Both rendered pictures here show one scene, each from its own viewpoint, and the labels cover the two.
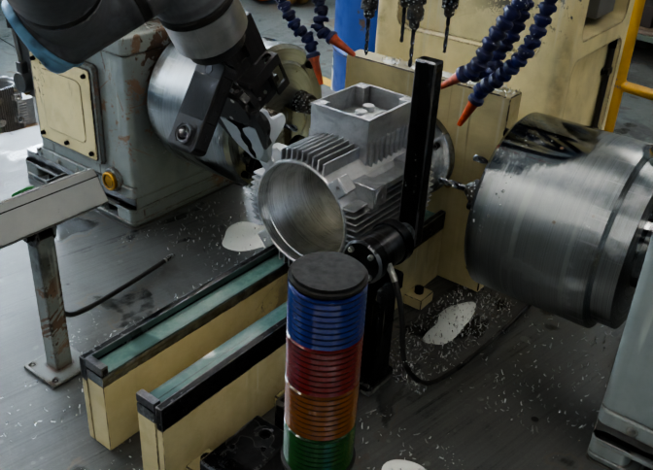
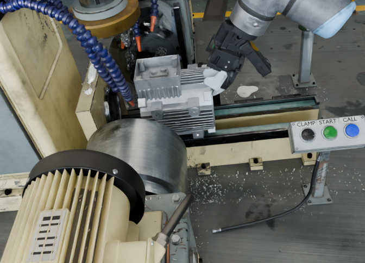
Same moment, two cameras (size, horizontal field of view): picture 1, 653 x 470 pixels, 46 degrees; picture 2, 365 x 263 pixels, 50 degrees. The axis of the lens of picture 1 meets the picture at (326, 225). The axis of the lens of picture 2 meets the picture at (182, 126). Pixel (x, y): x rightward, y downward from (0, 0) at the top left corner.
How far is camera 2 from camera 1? 1.65 m
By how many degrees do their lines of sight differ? 88
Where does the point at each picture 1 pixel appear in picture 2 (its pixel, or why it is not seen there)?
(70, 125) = not seen: outside the picture
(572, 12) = not seen: hidden behind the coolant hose
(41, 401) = (334, 180)
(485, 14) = (46, 50)
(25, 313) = (314, 242)
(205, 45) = not seen: hidden behind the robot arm
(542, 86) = (69, 53)
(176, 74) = (172, 171)
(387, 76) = (97, 94)
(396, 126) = (155, 65)
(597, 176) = (164, 7)
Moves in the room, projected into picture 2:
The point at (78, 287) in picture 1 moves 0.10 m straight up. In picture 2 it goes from (276, 243) to (277, 222)
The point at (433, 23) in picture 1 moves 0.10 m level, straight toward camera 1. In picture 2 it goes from (42, 81) to (78, 66)
